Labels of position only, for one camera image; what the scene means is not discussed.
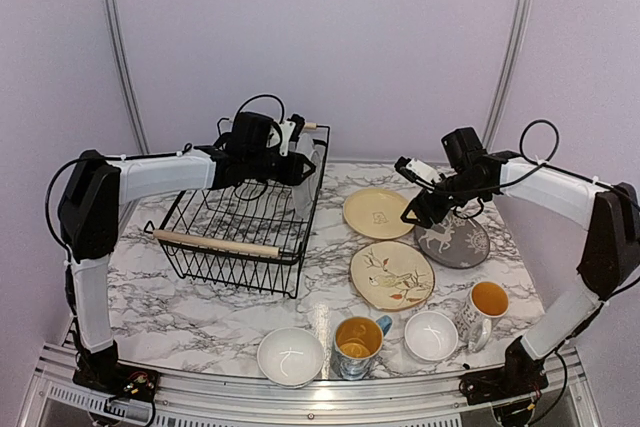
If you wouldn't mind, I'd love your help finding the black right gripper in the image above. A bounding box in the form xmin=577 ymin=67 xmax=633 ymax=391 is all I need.
xmin=401 ymin=170 xmax=488 ymax=228

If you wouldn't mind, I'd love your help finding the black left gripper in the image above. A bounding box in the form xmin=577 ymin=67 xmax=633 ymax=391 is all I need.
xmin=245 ymin=147 xmax=316 ymax=185

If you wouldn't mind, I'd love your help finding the red and teal plate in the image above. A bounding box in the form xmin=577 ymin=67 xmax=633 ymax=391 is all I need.
xmin=292 ymin=133 xmax=321 ymax=219

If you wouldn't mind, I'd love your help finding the pale yellow round plate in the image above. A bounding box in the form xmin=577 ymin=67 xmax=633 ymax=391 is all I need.
xmin=343 ymin=188 xmax=414 ymax=240

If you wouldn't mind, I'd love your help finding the black wire dish rack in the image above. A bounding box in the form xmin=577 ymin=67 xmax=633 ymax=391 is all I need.
xmin=144 ymin=125 xmax=331 ymax=299

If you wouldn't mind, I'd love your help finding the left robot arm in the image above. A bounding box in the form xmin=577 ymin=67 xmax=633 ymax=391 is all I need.
xmin=51 ymin=112 xmax=316 ymax=392

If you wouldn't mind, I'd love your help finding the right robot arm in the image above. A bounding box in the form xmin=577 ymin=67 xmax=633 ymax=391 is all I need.
xmin=395 ymin=127 xmax=639 ymax=402

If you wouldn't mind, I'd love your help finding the grey reindeer plate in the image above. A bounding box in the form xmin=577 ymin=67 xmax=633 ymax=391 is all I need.
xmin=414 ymin=214 xmax=491 ymax=269

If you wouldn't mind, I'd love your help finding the cream bird pattern plate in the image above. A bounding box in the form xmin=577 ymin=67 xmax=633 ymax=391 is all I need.
xmin=349 ymin=241 xmax=435 ymax=312

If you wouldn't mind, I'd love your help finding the white patterned mug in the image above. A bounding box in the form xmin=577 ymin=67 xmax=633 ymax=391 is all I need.
xmin=454 ymin=281 xmax=509 ymax=353

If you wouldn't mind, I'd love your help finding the small white bowl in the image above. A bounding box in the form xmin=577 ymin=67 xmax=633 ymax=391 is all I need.
xmin=404 ymin=311 xmax=458 ymax=362

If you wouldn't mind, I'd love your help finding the large white bowl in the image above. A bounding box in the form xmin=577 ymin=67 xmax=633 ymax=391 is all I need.
xmin=256 ymin=327 xmax=325 ymax=388

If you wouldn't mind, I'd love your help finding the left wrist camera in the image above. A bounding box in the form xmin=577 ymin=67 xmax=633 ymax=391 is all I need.
xmin=267 ymin=114 xmax=306 ymax=157

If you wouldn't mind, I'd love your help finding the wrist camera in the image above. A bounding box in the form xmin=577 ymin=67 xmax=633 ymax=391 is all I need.
xmin=394 ymin=157 xmax=442 ymax=188
xmin=267 ymin=114 xmax=306 ymax=157

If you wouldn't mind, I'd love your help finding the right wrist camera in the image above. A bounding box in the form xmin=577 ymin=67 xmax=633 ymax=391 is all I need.
xmin=394 ymin=157 xmax=442 ymax=188

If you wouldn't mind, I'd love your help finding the blue handled mug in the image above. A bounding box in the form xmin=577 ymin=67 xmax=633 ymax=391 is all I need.
xmin=331 ymin=315 xmax=393 ymax=381

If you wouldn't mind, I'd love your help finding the right aluminium frame post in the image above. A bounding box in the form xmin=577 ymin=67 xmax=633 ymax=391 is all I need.
xmin=482 ymin=0 xmax=533 ymax=147

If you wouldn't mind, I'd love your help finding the aluminium frame post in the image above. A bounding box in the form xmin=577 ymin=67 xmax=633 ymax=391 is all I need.
xmin=103 ymin=0 xmax=150 ymax=154
xmin=482 ymin=0 xmax=533 ymax=147

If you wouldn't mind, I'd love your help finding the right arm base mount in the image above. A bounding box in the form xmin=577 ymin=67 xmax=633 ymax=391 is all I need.
xmin=459 ymin=367 xmax=549 ymax=405

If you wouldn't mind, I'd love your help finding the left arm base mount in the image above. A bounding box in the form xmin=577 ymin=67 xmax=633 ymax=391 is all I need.
xmin=73 ymin=363 xmax=160 ymax=403

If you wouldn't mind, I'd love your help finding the left aluminium frame post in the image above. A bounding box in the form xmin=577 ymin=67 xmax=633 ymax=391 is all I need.
xmin=103 ymin=0 xmax=150 ymax=154

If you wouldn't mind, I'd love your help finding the aluminium front rail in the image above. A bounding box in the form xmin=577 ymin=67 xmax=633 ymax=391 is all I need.
xmin=19 ymin=361 xmax=601 ymax=427

